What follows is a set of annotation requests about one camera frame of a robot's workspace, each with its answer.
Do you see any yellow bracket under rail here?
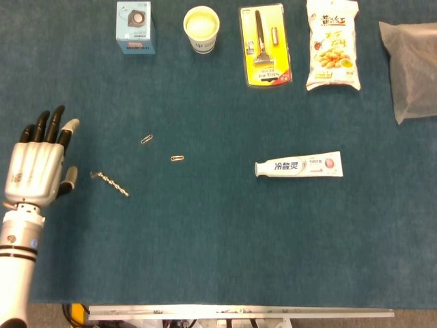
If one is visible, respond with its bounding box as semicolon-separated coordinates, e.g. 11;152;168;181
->
70;303;90;324

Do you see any grey translucent plastic bag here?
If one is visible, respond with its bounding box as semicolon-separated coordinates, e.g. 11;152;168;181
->
378;20;437;126

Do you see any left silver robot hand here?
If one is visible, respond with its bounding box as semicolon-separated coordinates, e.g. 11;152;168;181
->
3;105;81;209

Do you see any metal bead chain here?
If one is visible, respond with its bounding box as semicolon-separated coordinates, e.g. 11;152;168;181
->
98;172;130;198

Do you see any yellow razor blister pack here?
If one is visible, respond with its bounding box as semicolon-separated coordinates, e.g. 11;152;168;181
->
238;3;295;88

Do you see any aluminium table edge rail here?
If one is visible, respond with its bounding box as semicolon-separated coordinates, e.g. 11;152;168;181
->
87;304;395;321

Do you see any white paper cup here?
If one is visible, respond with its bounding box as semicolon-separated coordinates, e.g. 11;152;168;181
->
182;5;221;55

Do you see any white toothpaste tube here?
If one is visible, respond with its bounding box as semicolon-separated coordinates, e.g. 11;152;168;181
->
253;150;344;179

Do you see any blue speaker box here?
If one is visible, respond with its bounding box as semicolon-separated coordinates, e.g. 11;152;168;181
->
115;1;158;55

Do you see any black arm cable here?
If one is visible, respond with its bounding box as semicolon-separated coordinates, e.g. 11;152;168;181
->
61;303;76;327

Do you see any teal felt table cloth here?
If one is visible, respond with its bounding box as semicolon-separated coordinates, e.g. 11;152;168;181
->
0;0;437;310

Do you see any white peanut snack bag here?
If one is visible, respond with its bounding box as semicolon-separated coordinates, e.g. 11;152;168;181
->
305;0;362;92

